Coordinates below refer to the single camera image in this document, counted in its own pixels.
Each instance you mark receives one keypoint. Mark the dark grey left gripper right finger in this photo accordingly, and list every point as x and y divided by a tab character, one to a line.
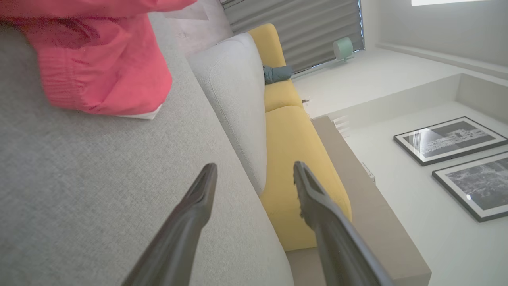
329	226

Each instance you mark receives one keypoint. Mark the black framed monochrome picture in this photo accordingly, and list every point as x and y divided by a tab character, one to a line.
450	139
478	184

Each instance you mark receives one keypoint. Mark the mint green lamp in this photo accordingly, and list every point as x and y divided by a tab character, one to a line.
343	48

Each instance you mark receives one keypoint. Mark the grey window blinds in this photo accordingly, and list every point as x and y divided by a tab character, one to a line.
297	28

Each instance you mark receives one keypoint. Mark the yellow sofa cushion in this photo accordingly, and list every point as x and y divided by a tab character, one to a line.
293	159

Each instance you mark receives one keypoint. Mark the grey sofa back cushion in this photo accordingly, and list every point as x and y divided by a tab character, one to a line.
234	103

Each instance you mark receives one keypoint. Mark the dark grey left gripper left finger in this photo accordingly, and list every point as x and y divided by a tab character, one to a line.
186	226

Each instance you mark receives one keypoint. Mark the grey fabric sofa seat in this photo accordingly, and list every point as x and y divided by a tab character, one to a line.
119	198

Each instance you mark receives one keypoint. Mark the red garment white trim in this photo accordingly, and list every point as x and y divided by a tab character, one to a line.
99	63

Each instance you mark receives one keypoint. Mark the teal small cushion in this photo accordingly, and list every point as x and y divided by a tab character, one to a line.
278	74

